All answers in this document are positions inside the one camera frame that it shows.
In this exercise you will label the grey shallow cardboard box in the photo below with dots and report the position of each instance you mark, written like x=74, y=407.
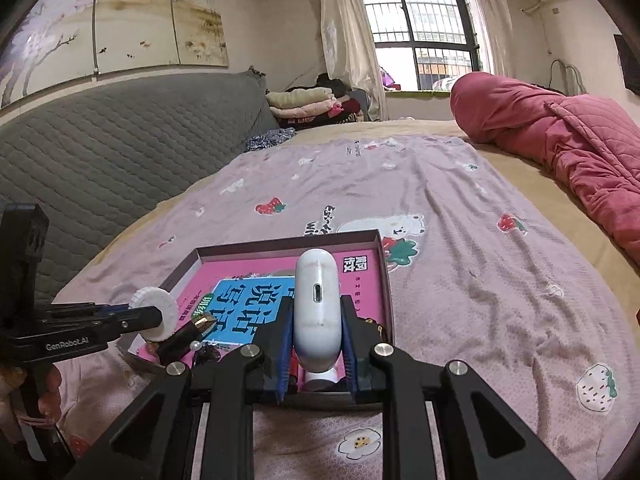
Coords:
x=386, y=285

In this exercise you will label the purple cloth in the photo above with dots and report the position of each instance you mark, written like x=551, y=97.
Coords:
x=386, y=77

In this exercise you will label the white round ribbed lid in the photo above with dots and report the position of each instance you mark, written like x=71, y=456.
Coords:
x=160, y=305

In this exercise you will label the person's left hand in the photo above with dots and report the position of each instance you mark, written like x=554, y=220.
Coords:
x=50, y=395

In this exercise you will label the cream curtain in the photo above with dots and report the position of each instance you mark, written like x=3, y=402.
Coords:
x=345, y=35

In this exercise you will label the barred window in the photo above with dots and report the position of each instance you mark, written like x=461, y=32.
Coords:
x=430, y=10

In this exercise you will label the black lipstick with gold end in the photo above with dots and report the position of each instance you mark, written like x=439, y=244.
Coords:
x=182, y=337

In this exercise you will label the black hair clip with pearl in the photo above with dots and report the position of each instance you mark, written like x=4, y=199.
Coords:
x=205, y=355

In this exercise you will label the blossom wall painting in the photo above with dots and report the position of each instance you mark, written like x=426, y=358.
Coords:
x=125, y=25

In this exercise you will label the white sheer curtain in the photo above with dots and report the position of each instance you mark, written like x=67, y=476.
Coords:
x=492, y=25

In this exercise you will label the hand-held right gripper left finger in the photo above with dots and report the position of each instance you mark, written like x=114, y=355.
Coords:
x=285, y=345

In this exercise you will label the red quilt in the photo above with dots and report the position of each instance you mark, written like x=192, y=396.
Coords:
x=575, y=150

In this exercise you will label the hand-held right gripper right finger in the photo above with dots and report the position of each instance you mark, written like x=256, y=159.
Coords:
x=348, y=350

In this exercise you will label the small white bottle pink label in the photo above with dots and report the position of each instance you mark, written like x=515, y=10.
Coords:
x=320, y=380

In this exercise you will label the black television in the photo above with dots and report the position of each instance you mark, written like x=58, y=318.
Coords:
x=629, y=65

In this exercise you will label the pile of folded clothes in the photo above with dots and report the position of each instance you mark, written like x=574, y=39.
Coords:
x=300, y=100

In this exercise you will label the grey quilted headboard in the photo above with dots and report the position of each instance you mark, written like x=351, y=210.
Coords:
x=125, y=160

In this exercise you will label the pink printed bedsheet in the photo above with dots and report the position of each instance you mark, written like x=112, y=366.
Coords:
x=475, y=285

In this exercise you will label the dark patterned cloth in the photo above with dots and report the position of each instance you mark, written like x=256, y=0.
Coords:
x=270, y=140

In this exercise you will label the folded patterned cloth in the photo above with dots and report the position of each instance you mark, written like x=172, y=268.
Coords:
x=445, y=84

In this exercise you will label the white earbuds case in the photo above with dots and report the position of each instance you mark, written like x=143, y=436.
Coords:
x=317, y=310

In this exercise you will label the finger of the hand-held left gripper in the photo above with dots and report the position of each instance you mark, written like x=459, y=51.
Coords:
x=95, y=311
x=135, y=319

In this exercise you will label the red lighter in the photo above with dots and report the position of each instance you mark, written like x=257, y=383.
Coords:
x=295, y=367

